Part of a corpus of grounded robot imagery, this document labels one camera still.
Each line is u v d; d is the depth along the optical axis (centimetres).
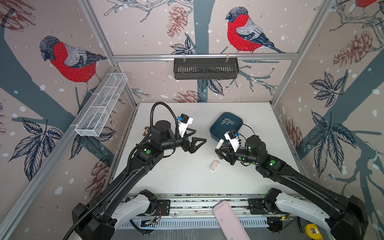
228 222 68
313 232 66
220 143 68
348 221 38
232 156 62
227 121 109
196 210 73
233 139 63
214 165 86
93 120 71
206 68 104
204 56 92
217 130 103
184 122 58
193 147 58
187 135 69
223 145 71
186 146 58
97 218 37
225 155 69
